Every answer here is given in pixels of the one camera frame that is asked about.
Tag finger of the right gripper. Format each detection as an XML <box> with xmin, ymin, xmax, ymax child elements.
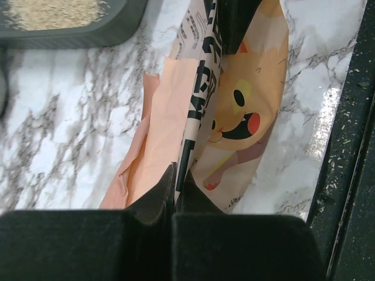
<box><xmin>218</xmin><ymin>0</ymin><xmax>261</xmax><ymax>55</ymax></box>

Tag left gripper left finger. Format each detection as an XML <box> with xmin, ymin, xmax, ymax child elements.
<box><xmin>1</xmin><ymin>164</ymin><xmax>176</xmax><ymax>280</ymax></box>

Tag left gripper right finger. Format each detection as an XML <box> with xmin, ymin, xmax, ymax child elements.
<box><xmin>172</xmin><ymin>174</ymin><xmax>326</xmax><ymax>280</ymax></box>

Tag pink cat litter bag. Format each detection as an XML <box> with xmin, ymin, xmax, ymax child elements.
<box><xmin>100</xmin><ymin>1</ymin><xmax>288</xmax><ymax>213</ymax></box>

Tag dark grey litter tray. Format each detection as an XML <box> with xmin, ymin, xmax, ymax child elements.
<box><xmin>1</xmin><ymin>0</ymin><xmax>147</xmax><ymax>49</ymax></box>

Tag beige litter pile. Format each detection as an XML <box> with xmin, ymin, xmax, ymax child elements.
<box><xmin>1</xmin><ymin>0</ymin><xmax>110</xmax><ymax>31</ymax></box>

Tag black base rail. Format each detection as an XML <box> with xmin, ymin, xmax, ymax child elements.
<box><xmin>308</xmin><ymin>1</ymin><xmax>374</xmax><ymax>280</ymax></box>

